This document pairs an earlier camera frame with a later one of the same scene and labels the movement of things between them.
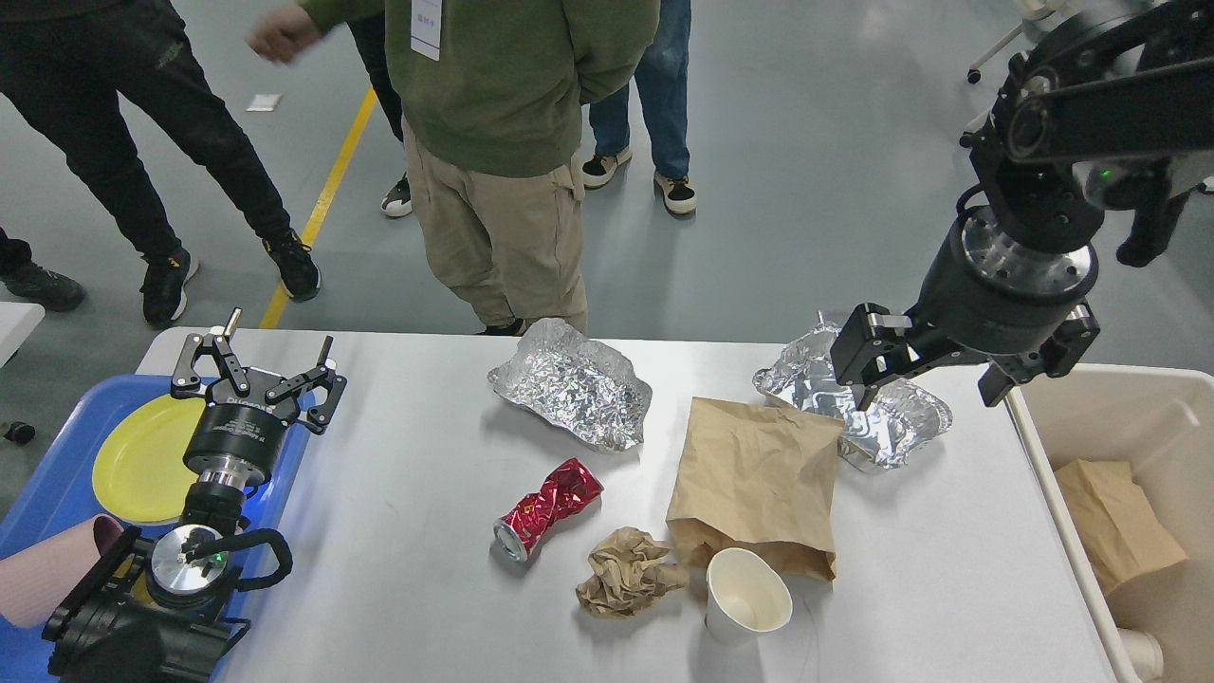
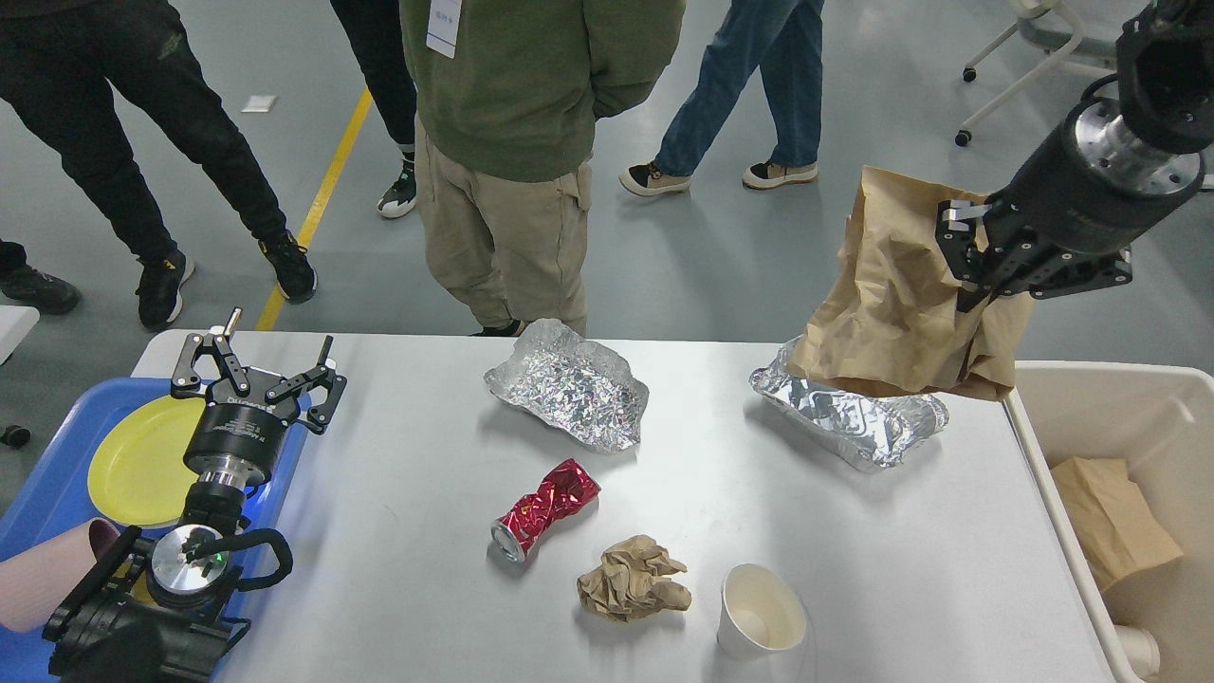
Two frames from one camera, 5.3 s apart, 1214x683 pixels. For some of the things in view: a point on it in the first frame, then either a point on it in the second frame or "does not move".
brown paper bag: (1122, 532) does not move
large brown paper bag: (753, 475) to (889, 323)
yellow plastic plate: (138, 469) does not move
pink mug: (35, 581) does not move
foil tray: (900, 416) does not move
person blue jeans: (662, 83) to (784, 39)
